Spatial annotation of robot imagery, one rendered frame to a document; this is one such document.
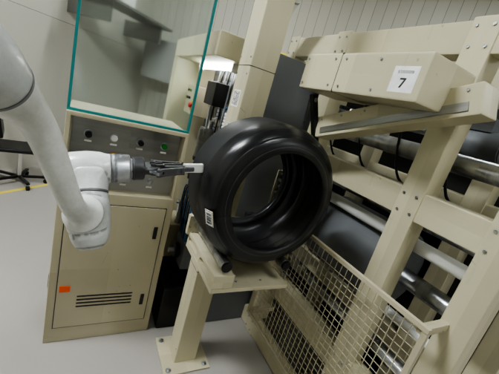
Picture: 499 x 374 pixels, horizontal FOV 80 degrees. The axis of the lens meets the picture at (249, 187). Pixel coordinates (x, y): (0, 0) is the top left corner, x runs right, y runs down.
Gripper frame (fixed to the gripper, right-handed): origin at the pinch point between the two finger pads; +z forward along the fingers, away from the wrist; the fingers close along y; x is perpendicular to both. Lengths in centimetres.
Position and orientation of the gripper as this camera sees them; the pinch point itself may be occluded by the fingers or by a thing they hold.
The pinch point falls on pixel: (193, 168)
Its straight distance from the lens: 105.5
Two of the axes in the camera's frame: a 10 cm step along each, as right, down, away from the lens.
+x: -1.4, 9.3, 3.3
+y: -4.3, -3.6, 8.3
